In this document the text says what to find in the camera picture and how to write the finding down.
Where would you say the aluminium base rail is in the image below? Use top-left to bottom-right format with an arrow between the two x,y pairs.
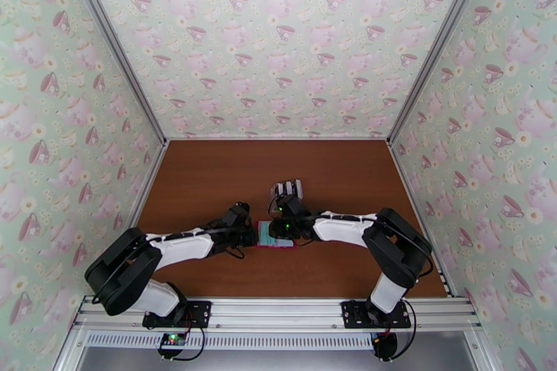
71,295 -> 485,333

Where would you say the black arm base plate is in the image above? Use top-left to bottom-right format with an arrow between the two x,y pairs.
142,300 -> 213,330
340,300 -> 413,330

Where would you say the aluminium side rail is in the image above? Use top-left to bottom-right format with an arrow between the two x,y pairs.
125,142 -> 170,241

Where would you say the green lit controller board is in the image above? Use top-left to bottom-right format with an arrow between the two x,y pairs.
157,331 -> 187,350

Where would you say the clear acrylic card stand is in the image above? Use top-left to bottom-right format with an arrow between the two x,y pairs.
269,179 -> 304,216

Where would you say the black round controller mount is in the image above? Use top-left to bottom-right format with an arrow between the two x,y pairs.
370,331 -> 399,360

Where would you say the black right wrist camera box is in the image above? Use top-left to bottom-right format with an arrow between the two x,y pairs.
274,194 -> 306,218

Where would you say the aluminium frame leg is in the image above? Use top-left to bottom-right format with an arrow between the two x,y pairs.
51,324 -> 88,371
464,326 -> 495,371

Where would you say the aluminium corner post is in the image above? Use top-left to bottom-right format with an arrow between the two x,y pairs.
386,0 -> 498,145
58,0 -> 170,145

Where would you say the teal credit card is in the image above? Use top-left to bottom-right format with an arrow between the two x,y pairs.
259,221 -> 281,246

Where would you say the white perforated cable tray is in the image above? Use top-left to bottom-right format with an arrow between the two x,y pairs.
84,332 -> 376,351

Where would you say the black power cable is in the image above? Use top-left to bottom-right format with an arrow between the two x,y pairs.
158,326 -> 206,362
378,297 -> 420,361

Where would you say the grey metal shelf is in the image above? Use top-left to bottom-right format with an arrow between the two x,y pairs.
78,347 -> 480,371

